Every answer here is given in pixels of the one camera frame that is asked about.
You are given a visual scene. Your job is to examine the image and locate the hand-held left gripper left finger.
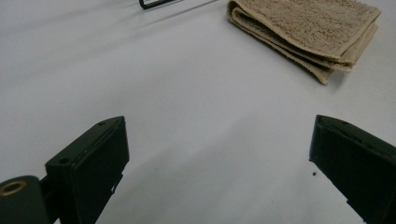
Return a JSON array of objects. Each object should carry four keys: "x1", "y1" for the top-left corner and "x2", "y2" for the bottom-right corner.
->
[{"x1": 45, "y1": 116, "x2": 131, "y2": 224}]

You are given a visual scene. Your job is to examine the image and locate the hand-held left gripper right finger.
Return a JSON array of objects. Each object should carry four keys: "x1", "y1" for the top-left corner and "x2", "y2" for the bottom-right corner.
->
[{"x1": 309, "y1": 114, "x2": 396, "y2": 224}]

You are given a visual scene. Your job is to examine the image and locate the beige towel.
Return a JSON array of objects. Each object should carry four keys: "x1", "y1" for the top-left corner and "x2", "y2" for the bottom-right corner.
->
[{"x1": 226, "y1": 0, "x2": 382, "y2": 86}]

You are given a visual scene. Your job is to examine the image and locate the black wire rack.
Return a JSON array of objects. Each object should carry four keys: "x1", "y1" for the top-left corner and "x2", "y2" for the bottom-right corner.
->
[{"x1": 138, "y1": 0, "x2": 179, "y2": 10}]

